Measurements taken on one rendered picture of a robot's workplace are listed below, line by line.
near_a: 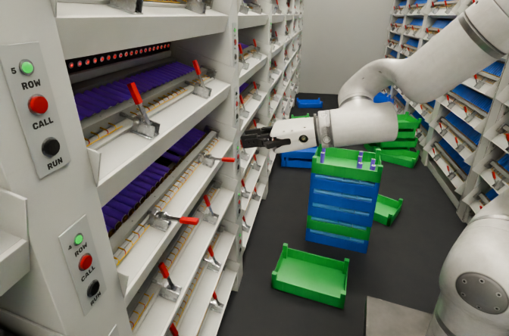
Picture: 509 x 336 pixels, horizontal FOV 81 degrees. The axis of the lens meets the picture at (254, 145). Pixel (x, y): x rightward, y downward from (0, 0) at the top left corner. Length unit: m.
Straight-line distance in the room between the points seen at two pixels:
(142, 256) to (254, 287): 0.89
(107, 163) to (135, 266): 0.19
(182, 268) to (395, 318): 0.58
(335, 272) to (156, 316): 0.96
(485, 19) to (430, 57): 0.08
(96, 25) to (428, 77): 0.49
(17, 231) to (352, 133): 0.55
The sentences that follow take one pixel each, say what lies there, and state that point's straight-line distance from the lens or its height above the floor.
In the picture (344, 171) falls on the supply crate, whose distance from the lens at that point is 1.40.
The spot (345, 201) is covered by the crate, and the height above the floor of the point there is 0.28.
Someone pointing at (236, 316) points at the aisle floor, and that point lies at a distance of 1.34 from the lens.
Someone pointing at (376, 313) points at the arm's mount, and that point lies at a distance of 0.99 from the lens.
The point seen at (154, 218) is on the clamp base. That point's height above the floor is 0.71.
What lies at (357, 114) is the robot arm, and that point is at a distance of 0.66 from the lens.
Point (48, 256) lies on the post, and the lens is 0.39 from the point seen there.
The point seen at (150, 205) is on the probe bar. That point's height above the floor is 0.73.
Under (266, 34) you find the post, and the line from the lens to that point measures 1.60.
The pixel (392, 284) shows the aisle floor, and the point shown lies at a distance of 1.55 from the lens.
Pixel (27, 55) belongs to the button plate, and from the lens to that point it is 0.34.
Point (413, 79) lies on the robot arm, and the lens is 0.58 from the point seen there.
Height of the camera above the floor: 1.07
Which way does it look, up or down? 24 degrees down
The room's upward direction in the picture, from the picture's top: straight up
